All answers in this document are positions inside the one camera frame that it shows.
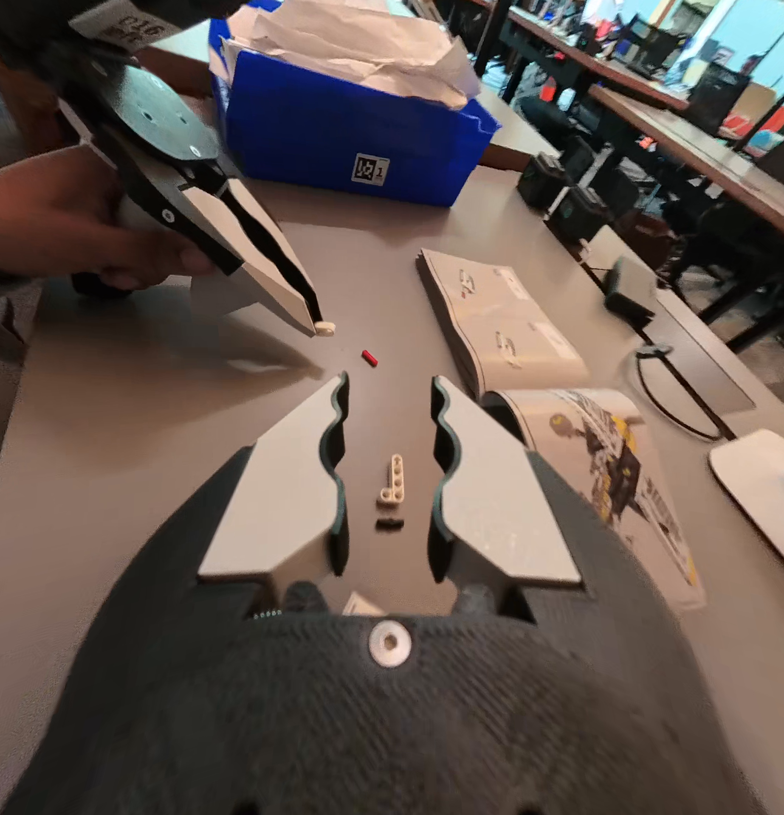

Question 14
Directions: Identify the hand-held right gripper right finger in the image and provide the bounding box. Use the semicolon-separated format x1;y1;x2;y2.
429;376;584;606

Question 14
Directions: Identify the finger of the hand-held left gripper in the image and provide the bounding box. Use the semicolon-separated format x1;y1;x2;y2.
220;177;324;323
178;186;319;337

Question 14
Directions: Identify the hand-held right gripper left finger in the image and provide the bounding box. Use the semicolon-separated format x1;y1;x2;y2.
197;372;351;597

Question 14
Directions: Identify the white angled lego beam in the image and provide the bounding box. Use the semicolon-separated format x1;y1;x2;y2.
376;454;406;507

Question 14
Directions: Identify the open lego instruction booklet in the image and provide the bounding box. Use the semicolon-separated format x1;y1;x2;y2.
417;248;705;609

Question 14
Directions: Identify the person's left hand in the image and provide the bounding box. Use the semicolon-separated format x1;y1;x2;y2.
0;148;219;292

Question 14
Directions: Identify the blue plastic bin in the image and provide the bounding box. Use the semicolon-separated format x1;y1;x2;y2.
209;16;501;208

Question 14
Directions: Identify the white flat stand base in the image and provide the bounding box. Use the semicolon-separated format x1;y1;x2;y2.
709;430;784;555

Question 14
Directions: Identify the black power adapter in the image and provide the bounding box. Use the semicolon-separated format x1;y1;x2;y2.
605;258;659;319

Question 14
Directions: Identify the black battery box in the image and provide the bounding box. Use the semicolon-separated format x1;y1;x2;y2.
518;153;568;211
548;185;612;246

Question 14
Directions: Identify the long office desk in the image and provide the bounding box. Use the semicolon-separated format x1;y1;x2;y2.
589;83;784;236
507;0;692;112

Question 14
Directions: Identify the black cable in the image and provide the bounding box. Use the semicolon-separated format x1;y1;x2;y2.
634;344;740;443

